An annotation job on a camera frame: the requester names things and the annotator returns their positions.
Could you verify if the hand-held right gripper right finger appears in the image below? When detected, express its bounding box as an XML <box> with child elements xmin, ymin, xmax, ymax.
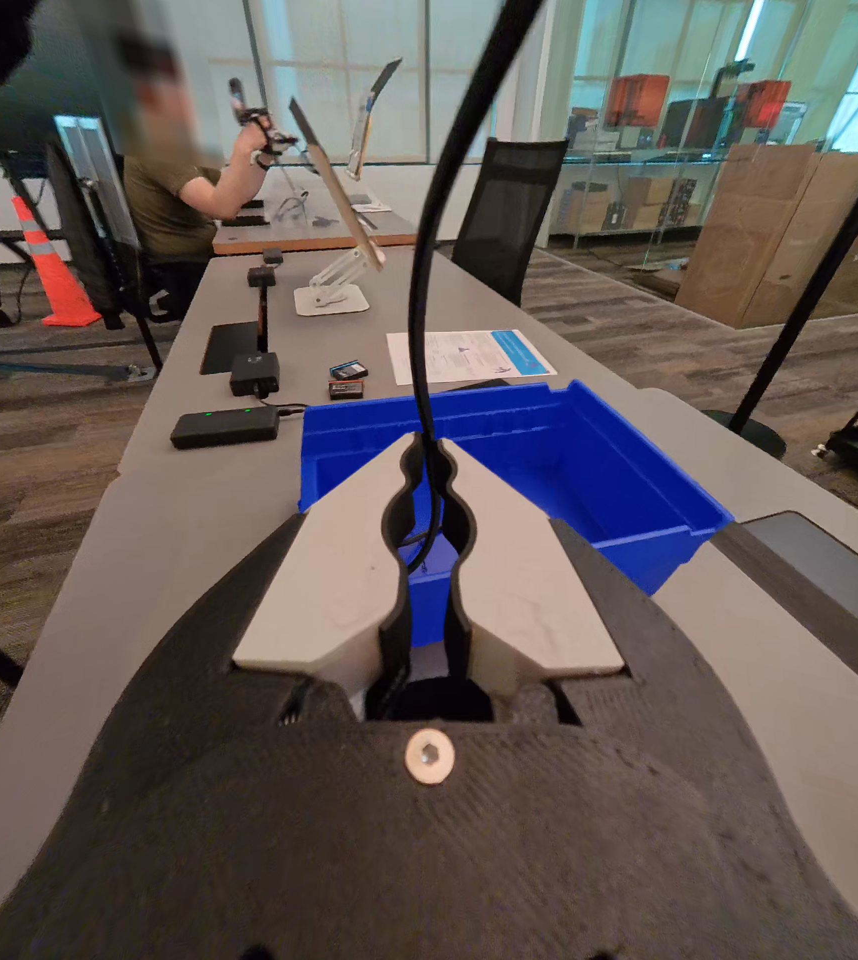
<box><xmin>441</xmin><ymin>438</ymin><xmax>628</xmax><ymax>706</ymax></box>

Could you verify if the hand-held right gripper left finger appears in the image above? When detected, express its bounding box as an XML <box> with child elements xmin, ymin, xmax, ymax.
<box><xmin>233</xmin><ymin>435</ymin><xmax>419</xmax><ymax>706</ymax></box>

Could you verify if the blue plastic bin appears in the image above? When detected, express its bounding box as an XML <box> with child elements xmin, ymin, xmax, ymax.
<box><xmin>297</xmin><ymin>378</ymin><xmax>736</xmax><ymax>651</ymax></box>

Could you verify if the thin black cable loop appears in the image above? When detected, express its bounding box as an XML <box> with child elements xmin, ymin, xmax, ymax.
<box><xmin>404</xmin><ymin>0</ymin><xmax>547</xmax><ymax>580</ymax></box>

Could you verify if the black flat rectangular device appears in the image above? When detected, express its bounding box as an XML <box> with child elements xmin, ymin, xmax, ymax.
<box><xmin>170</xmin><ymin>404</ymin><xmax>281</xmax><ymax>453</ymax></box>

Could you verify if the small dark device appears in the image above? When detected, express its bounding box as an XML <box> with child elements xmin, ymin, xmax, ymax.
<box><xmin>327</xmin><ymin>359</ymin><xmax>371</xmax><ymax>402</ymax></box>

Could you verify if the black device on stand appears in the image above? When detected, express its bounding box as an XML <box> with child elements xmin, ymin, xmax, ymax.
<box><xmin>228</xmin><ymin>248</ymin><xmax>286</xmax><ymax>400</ymax></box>

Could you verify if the printed paper sheet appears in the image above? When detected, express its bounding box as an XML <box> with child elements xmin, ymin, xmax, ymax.
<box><xmin>386</xmin><ymin>326</ymin><xmax>559</xmax><ymax>390</ymax></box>

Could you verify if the black flat pad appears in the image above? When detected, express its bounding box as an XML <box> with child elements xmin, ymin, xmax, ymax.
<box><xmin>200</xmin><ymin>320</ymin><xmax>262</xmax><ymax>378</ymax></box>

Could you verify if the black office chair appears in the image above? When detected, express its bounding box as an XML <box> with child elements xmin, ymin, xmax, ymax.
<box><xmin>450</xmin><ymin>137</ymin><xmax>571</xmax><ymax>310</ymax></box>

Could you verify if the orange traffic cone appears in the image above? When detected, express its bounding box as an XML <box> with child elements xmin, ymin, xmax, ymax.
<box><xmin>9</xmin><ymin>194</ymin><xmax>104</xmax><ymax>330</ymax></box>

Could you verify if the black round-top pole stand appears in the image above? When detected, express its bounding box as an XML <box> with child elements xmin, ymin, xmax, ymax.
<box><xmin>705</xmin><ymin>108</ymin><xmax>858</xmax><ymax>460</ymax></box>

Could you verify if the large cardboard box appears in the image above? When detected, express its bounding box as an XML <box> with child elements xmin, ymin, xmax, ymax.
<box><xmin>675</xmin><ymin>141</ymin><xmax>858</xmax><ymax>330</ymax></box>

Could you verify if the large black monitor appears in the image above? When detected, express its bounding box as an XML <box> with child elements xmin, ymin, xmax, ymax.
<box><xmin>39</xmin><ymin>117</ymin><xmax>167</xmax><ymax>373</ymax></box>

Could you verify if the orange 3D printer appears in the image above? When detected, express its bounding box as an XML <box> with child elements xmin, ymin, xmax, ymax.
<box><xmin>735</xmin><ymin>78</ymin><xmax>794</xmax><ymax>132</ymax></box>
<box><xmin>608</xmin><ymin>74</ymin><xmax>674</xmax><ymax>132</ymax></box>

